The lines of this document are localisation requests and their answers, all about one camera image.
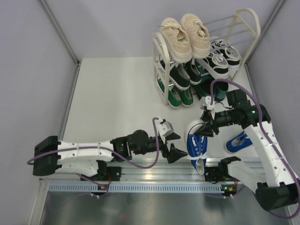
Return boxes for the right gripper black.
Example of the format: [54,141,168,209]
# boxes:
[193,109,236,137]

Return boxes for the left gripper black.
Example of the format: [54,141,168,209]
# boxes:
[133,133,187,164]

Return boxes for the blue canvas sneaker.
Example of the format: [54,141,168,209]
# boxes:
[184,119,208,175]
[225,131,252,154]

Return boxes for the green canvas sneaker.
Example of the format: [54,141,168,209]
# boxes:
[157,76,182,108]
[179,88,194,107]

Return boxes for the green loafer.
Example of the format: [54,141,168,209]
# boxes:
[192,66,214,100]
[214,82,229,101]

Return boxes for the black canvas sneaker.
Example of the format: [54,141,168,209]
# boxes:
[184,60,202,85]
[157,55,190,92]

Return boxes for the black white sneaker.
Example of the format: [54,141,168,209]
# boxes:
[195,52,229,79]
[211,39,241,76]

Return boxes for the beige sneaker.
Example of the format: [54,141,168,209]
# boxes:
[159,17,192,63]
[180,14,210,59]

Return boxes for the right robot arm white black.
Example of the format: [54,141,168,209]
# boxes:
[192,90,300,211]

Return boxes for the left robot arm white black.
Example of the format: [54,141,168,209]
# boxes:
[28,130,187,181]

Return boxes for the cream shoe rack metal bars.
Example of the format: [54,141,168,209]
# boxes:
[152,8,261,105]

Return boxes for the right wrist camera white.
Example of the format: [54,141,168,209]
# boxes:
[200,96,216,118]

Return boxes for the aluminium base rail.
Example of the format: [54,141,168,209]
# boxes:
[39,157,265,183]

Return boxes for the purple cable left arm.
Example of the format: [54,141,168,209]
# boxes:
[27,117,165,169]

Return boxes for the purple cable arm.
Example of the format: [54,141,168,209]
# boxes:
[27,117,165,169]
[210,79,300,220]

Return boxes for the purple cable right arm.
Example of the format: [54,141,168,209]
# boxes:
[210,79,300,220]

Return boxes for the perforated cable duct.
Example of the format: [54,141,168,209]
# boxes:
[48,182,237,194]

